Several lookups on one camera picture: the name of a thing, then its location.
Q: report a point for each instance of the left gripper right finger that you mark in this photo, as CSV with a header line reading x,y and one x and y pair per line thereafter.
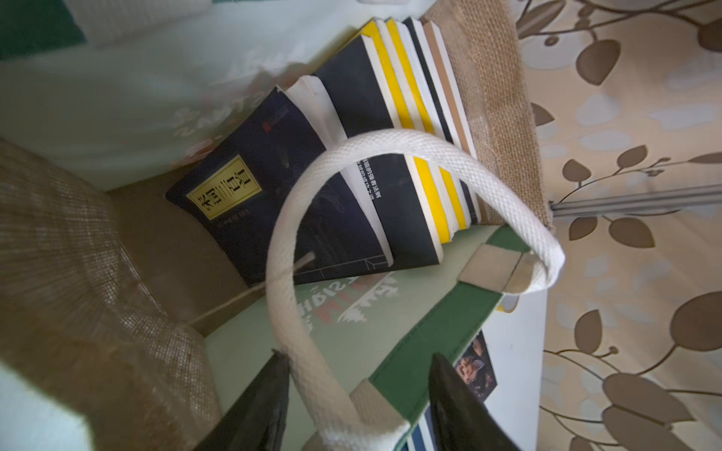
x,y
459,421

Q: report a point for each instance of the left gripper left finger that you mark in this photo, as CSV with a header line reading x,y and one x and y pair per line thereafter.
x,y
257,420

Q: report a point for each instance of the navy blue book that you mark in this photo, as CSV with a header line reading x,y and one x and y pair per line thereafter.
x,y
238,190

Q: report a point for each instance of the yellow cartoon book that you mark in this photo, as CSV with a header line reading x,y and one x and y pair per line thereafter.
x,y
426,85

